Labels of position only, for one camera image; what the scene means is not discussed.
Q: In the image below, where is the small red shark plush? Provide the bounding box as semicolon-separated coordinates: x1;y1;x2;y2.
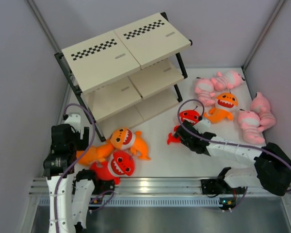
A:
167;110;202;145

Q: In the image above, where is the orange shark plush facing up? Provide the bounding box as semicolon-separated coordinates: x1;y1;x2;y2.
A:
110;127;151;160

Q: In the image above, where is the large red shark plush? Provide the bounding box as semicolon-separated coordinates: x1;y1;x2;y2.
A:
90;150;135;185

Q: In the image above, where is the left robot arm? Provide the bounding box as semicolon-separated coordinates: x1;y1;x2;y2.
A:
43;123;100;233

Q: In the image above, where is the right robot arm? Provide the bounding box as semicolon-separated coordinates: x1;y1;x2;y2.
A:
175;121;291;196

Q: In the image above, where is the beige three-tier shelf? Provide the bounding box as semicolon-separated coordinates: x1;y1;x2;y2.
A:
55;13;193;141

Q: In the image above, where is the orange shark plush face down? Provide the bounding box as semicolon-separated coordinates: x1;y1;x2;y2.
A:
78;143;115;166

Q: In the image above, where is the orange shark plush right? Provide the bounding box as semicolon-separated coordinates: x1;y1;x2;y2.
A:
203;92;239;124

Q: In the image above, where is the pink striped plush bottom right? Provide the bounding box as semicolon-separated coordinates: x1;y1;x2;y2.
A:
237;109;265;145

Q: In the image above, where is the pink striped plush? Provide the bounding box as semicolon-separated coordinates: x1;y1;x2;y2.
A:
237;109;265;145
210;70;245;91
194;77;215;107
250;92;276;131

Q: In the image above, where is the pink striped plush top left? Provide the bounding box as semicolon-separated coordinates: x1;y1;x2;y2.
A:
194;77;215;107

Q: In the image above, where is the pink striped plush top right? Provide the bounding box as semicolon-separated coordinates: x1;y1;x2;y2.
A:
210;70;245;91

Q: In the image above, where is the pink striped plush far right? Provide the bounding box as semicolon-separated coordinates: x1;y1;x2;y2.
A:
250;92;276;131

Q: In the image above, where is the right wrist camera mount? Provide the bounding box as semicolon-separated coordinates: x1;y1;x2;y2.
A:
194;118;211;133

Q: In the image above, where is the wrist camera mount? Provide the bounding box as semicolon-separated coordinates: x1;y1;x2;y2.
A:
194;118;211;133
63;113;83;133

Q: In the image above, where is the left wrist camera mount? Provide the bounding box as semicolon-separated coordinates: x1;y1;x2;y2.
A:
63;113;83;133

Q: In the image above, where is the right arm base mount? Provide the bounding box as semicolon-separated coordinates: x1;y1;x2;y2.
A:
201;179;245;196

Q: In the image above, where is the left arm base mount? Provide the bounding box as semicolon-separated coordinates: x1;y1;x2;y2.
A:
92;179;115;195

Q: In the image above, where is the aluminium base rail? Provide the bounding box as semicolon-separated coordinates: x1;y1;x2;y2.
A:
29;177;277;198

